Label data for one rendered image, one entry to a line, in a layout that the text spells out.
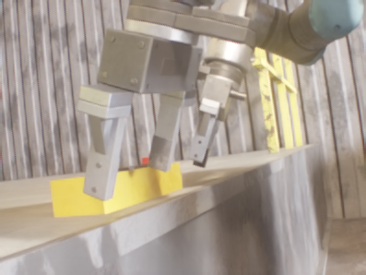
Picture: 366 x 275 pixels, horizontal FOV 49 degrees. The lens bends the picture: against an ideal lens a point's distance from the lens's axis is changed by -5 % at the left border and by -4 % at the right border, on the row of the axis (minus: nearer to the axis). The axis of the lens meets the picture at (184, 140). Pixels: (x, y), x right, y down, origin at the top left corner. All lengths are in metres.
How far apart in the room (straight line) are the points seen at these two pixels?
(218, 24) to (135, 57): 0.08
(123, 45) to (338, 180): 3.63
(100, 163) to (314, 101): 3.60
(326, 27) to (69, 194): 0.47
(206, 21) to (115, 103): 0.11
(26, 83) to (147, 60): 5.03
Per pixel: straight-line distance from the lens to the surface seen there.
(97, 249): 0.38
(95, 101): 0.34
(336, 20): 0.71
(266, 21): 0.82
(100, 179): 0.38
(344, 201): 3.95
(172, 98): 0.48
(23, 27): 5.55
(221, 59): 0.77
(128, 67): 0.36
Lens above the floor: 0.77
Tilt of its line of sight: 2 degrees up
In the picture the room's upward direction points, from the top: 7 degrees counter-clockwise
